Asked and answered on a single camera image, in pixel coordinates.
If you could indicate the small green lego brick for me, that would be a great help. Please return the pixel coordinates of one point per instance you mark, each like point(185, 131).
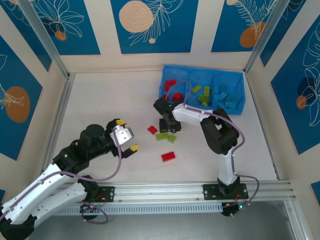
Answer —
point(171, 139)

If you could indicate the blue divided plastic bin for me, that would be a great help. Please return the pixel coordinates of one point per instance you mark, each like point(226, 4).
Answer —
point(200, 77)

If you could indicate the long red lego brick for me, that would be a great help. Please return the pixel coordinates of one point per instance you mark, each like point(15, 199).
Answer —
point(168, 156)

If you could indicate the wide aluminium frame rail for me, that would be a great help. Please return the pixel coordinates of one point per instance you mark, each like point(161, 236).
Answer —
point(160, 191)

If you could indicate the large blue lego brick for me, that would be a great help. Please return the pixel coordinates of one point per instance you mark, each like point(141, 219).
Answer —
point(222, 96)

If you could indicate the aluminium frame post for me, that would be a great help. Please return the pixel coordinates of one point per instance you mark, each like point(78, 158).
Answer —
point(45, 37)
point(264, 37)

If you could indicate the long green lego brick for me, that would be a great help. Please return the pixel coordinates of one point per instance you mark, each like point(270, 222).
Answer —
point(206, 91)

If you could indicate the red sloped lego brick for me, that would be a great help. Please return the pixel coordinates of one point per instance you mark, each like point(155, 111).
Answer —
point(152, 129)

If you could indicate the black controller board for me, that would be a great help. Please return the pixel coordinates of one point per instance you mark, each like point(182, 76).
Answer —
point(226, 212)
point(90, 209)

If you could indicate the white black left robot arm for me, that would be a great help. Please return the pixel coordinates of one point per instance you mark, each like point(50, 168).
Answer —
point(37, 190)

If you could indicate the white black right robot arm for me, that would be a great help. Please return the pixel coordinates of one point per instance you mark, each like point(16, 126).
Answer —
point(190, 116)

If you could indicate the blue floral wall poster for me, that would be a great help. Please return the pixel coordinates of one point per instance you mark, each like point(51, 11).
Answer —
point(287, 100)
point(225, 25)
point(82, 37)
point(15, 75)
point(175, 25)
point(32, 47)
point(281, 27)

